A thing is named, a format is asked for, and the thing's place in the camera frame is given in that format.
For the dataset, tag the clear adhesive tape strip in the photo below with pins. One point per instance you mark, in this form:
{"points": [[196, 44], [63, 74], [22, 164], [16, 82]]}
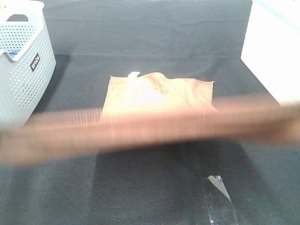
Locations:
{"points": [[219, 205]]}

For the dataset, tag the white plastic storage box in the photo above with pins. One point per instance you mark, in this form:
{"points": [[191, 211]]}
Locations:
{"points": [[271, 48]]}

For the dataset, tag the black fabric table cover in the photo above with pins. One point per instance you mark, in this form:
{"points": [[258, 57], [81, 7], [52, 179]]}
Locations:
{"points": [[95, 39]]}

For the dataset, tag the grey perforated plastic basket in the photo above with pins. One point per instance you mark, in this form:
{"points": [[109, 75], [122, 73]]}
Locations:
{"points": [[27, 60]]}

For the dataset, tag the brown microfibre towel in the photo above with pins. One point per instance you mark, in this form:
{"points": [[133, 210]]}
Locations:
{"points": [[145, 111]]}

